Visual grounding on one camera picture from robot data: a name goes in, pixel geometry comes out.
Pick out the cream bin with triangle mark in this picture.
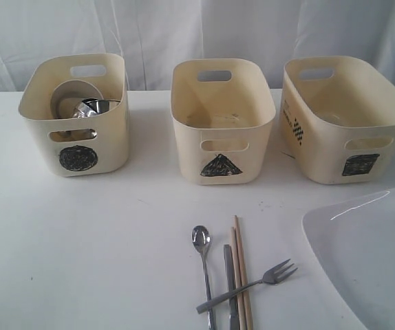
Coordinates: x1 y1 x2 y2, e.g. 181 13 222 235
171 58 276 185

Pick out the white backdrop curtain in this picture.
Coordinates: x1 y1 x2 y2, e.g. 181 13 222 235
0 1 395 91

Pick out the cream bin with square mark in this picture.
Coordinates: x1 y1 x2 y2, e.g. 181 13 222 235
279 56 395 184

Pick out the steel mug with angular handle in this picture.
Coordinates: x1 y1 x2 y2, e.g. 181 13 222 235
72 98 122 142

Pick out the steel knife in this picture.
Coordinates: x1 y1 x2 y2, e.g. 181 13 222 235
224 244 240 330

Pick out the right wooden chopstick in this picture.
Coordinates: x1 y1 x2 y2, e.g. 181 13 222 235
234 215 254 329

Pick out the steel fork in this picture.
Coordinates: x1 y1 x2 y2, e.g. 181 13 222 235
196 259 298 314

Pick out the steel spoon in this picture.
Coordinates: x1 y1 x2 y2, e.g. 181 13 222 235
190 225 216 330

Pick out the large white square plate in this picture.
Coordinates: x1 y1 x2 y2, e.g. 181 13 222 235
302 188 395 329

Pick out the cream bin with circle mark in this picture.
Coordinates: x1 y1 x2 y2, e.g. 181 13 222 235
19 54 129 177

